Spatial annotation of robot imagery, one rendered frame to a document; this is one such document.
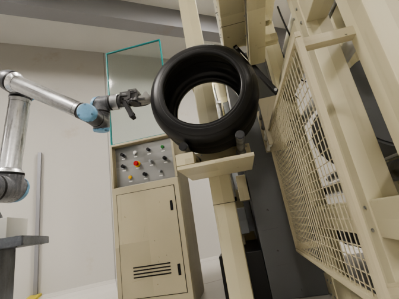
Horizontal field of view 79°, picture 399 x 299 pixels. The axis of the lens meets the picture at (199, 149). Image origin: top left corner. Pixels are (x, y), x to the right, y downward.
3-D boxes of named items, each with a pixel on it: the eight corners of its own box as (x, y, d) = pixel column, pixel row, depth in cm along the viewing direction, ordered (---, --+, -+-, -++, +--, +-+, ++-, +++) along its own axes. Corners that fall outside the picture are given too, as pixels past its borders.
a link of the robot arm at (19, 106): (-23, 203, 128) (0, 73, 144) (5, 203, 145) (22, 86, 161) (5, 203, 127) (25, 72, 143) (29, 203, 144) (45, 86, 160)
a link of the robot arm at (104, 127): (87, 129, 135) (88, 108, 137) (97, 134, 146) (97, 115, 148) (104, 128, 134) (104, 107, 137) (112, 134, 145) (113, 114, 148)
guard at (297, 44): (295, 251, 134) (266, 133, 154) (299, 251, 134) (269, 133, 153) (386, 315, 48) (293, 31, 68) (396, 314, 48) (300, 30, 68)
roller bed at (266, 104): (266, 152, 161) (256, 111, 169) (289, 148, 159) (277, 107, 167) (269, 144, 142) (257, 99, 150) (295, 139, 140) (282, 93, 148)
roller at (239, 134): (238, 156, 148) (236, 150, 149) (245, 154, 148) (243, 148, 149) (236, 140, 115) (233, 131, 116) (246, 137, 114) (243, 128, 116)
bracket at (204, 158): (189, 171, 154) (186, 156, 156) (252, 159, 149) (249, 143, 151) (187, 170, 150) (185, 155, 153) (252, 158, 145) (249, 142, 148)
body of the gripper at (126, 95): (136, 88, 139) (117, 90, 141) (136, 101, 136) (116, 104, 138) (142, 94, 146) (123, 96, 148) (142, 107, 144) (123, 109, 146)
